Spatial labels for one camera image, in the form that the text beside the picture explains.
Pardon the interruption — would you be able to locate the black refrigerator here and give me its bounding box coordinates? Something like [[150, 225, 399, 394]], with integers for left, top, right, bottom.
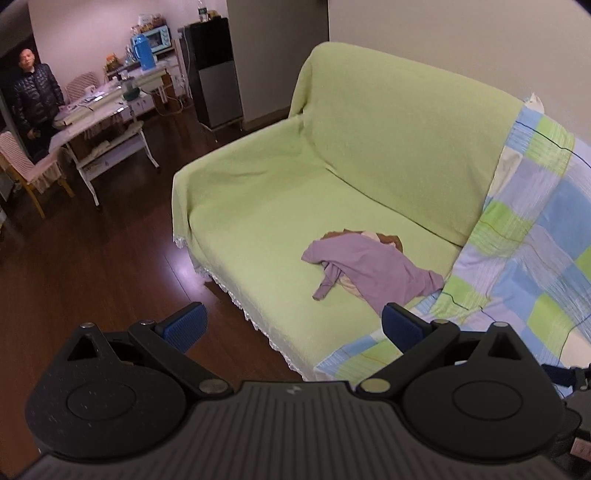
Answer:
[[178, 17, 245, 131]]

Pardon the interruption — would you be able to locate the white sideboard cabinet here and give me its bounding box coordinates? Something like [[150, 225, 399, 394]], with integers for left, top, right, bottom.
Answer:
[[104, 54, 186, 117]]

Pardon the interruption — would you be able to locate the patchwork checked blanket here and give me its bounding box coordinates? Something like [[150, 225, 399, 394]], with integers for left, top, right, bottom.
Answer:
[[314, 99, 591, 400]]

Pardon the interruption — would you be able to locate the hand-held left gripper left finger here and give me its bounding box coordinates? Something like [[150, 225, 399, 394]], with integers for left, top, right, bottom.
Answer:
[[67, 302, 234, 399]]

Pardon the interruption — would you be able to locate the green covered sofa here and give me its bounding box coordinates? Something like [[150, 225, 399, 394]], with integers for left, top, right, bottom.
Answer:
[[172, 41, 527, 381]]

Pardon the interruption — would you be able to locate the brown patterned garment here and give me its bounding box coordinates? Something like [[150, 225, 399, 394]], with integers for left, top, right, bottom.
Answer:
[[322, 228, 403, 296]]

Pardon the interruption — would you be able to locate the white dining table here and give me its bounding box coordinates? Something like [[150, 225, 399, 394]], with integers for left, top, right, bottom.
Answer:
[[48, 90, 162, 206]]

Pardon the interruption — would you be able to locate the blue thermos jug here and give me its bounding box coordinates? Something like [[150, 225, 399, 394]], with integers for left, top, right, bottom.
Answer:
[[131, 34, 156, 71]]

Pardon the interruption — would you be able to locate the purple shirt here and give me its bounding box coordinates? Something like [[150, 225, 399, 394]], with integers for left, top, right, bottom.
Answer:
[[301, 232, 445, 312]]

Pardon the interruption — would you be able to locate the pale blue microwave oven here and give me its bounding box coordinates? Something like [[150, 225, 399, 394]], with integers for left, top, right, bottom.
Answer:
[[139, 25, 174, 54]]

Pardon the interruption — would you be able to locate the pink covered dining chair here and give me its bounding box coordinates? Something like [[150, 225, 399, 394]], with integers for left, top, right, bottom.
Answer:
[[65, 71, 100, 103], [0, 131, 75, 219]]

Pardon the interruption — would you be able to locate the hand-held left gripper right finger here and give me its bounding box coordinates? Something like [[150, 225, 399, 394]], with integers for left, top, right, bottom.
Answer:
[[358, 302, 539, 400]]

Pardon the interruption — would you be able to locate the dark blue strap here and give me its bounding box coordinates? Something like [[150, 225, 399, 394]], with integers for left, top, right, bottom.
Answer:
[[542, 364, 583, 389]]

